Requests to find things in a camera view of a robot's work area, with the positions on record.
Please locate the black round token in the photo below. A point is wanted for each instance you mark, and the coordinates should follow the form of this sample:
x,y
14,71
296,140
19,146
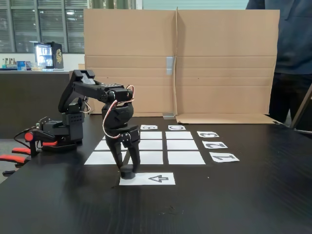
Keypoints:
x,y
127,173

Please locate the white paper grid square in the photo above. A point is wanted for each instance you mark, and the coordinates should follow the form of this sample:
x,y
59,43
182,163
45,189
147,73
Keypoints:
x,y
151,144
186,158
179,135
182,144
151,135

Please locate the white arrow paper sheet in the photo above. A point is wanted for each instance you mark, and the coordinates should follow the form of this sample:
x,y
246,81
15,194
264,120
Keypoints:
x,y
158,179

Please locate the letter B paper sheet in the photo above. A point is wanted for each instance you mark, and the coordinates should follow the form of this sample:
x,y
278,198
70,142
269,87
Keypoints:
x,y
156,127

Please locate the letter C paper sheet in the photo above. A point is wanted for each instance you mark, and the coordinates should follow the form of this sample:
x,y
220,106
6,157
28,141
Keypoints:
x,y
170,127

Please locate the grey tape strip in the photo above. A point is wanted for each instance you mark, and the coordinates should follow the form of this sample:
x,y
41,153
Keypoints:
x,y
169,116
169,64

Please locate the number 3 paper sheet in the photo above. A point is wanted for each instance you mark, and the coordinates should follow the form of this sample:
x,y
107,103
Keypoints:
x,y
200,134

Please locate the number 2 paper sheet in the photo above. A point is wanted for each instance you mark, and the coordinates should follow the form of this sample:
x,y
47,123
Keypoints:
x,y
206,144

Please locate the red and black clamp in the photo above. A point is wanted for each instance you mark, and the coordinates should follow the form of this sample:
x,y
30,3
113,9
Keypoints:
x,y
39,139

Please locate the number 1 paper sheet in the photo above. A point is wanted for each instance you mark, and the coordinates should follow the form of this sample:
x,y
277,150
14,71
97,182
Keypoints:
x,y
214,159

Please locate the black mini fridge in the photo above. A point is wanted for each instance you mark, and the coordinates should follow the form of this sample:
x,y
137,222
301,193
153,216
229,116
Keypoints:
x,y
57,56

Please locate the dark brown counter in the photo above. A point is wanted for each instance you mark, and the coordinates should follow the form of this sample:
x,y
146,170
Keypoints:
x,y
29,102

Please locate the blue box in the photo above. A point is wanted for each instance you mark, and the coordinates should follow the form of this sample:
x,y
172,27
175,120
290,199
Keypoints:
x,y
21,65

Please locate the brown cardboard panel with flap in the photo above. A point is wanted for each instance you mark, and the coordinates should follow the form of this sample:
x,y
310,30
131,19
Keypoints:
x,y
226,61

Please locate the metal stand leg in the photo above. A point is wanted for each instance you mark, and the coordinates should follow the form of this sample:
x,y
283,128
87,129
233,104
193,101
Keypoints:
x,y
301,107

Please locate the standing person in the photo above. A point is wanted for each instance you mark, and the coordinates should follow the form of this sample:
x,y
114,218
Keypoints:
x,y
292,48

